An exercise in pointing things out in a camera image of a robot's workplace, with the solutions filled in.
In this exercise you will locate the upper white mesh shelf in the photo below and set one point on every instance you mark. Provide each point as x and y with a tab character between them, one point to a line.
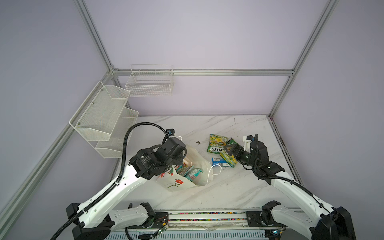
97	117

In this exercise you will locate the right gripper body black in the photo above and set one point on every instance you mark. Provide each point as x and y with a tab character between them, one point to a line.
243	156

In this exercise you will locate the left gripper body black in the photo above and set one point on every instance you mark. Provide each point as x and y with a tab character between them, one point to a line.
179	161

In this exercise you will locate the lower white mesh shelf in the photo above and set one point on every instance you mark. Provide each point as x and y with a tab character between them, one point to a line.
114	146

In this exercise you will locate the teal snack packet top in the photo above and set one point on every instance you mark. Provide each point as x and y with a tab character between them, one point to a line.
192	174

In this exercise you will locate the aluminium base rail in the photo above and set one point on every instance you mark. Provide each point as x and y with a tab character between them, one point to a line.
205	226

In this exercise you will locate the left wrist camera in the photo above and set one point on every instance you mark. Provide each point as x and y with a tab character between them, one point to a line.
170	132

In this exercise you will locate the blue snack packet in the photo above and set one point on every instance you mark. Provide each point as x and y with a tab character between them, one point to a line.
221	162

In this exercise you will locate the white mesh shelf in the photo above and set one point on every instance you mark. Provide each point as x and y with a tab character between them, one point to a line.
114	146
97	117

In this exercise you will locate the white floral paper bag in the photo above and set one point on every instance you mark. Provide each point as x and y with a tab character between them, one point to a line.
173	182

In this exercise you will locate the green snack packet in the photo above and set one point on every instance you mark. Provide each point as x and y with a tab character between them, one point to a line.
229	159

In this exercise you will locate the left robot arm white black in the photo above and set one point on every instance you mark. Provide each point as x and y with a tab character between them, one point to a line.
99	217

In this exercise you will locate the teal snack packet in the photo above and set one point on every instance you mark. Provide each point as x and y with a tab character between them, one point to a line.
192	174
183	169

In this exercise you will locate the white wire basket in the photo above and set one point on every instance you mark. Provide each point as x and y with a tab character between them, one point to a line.
151	80

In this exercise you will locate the yellow-green snack packet back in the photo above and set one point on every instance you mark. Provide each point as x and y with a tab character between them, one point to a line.
216	143

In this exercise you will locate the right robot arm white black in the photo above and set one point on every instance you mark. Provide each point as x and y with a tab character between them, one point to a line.
320	220

